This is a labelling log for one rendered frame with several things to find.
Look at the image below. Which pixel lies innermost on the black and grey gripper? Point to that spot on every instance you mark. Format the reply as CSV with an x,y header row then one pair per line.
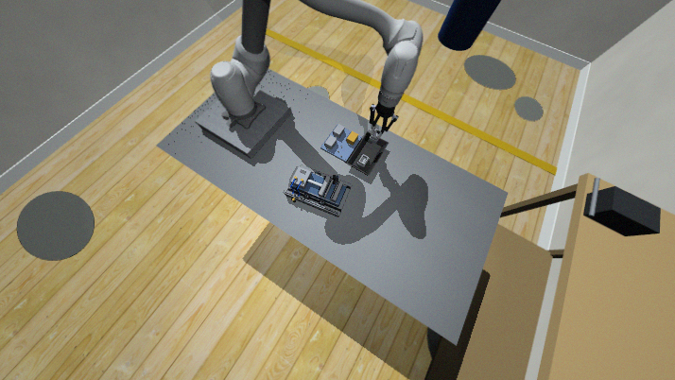
x,y
385,113

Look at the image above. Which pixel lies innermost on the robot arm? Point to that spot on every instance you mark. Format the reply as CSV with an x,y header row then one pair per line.
x,y
235,86

